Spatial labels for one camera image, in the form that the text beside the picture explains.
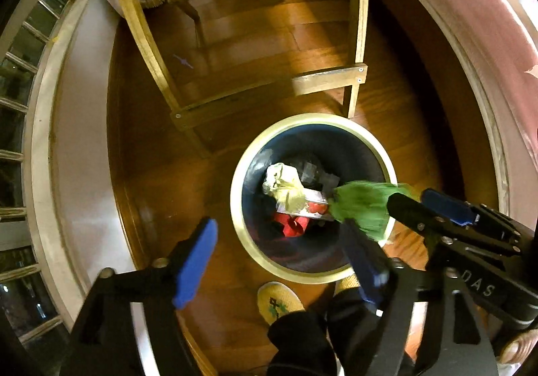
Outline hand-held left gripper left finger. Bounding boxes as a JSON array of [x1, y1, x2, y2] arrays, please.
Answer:
[[59, 216, 219, 376]]

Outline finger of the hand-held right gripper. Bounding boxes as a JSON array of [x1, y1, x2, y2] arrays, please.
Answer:
[[421, 188, 525, 253], [387, 192, 518, 258]]

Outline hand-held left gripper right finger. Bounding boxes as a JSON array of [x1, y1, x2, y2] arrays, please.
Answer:
[[340, 218, 501, 376]]

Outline green paper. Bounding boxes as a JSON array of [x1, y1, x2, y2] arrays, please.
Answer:
[[329, 180, 421, 242]]

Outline strawberry print drink carton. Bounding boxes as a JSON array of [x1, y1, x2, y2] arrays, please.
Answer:
[[294, 187, 333, 219]]

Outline red paper box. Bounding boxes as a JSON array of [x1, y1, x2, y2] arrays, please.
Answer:
[[273, 210, 312, 238]]

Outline white paper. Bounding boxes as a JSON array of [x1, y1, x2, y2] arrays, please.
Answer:
[[263, 163, 307, 213]]

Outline navy bin with cream rim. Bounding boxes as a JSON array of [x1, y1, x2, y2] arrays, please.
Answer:
[[230, 113, 398, 285]]

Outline person's right hand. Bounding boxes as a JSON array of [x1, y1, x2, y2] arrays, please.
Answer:
[[498, 330, 538, 366]]

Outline person's right yellow slipper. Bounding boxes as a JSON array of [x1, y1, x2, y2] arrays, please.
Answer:
[[334, 275, 362, 297]]

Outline person's yellow slipper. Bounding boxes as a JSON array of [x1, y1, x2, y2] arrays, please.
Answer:
[[257, 281, 305, 325], [334, 275, 362, 297]]

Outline person's left yellow slipper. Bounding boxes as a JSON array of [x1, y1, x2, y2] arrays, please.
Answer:
[[257, 281, 305, 325]]

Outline person's left leg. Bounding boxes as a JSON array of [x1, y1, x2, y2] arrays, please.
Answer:
[[267, 311, 337, 376]]

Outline pink bed sheet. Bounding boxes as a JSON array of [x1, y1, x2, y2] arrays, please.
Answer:
[[370, 0, 538, 175]]

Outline metal window grille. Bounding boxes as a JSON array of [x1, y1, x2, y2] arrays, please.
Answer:
[[0, 0, 70, 343]]

